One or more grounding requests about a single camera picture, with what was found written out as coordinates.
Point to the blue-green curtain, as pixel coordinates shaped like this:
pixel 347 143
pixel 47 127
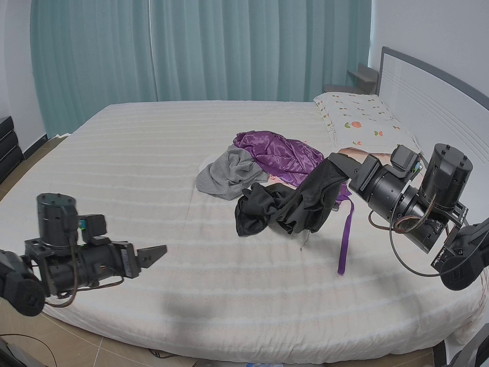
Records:
pixel 91 52
pixel 259 36

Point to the grey bedside table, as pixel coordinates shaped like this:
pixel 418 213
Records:
pixel 361 78

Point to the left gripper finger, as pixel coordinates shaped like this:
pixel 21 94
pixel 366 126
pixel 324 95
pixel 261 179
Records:
pixel 147 257

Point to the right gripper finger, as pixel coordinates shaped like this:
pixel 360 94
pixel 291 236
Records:
pixel 347 163

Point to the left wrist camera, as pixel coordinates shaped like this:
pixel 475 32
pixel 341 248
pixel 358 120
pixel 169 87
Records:
pixel 93 226

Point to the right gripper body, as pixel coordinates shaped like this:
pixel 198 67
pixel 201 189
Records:
pixel 386 193

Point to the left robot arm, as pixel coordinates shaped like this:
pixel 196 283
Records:
pixel 57 220

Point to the black T-shirt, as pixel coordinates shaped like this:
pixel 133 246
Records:
pixel 305 201

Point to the white printed pillow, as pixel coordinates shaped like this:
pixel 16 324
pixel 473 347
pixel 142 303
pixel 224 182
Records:
pixel 363 120

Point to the purple satin garment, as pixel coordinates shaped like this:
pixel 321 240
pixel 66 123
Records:
pixel 275 151

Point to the bed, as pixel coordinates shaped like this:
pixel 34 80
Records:
pixel 152 189

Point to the black lace garment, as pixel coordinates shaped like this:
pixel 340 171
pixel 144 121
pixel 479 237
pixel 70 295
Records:
pixel 342 199

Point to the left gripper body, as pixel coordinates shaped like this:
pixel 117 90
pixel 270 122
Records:
pixel 99 262

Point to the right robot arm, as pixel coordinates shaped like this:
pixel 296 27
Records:
pixel 443 182

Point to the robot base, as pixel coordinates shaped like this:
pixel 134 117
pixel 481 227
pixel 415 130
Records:
pixel 263 365

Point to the pink garment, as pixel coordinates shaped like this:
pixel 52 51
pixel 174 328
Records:
pixel 282 180

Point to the grey garment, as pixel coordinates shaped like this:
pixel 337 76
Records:
pixel 225 174

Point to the black chest of drawers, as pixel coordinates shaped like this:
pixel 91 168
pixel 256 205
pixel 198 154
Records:
pixel 7 147

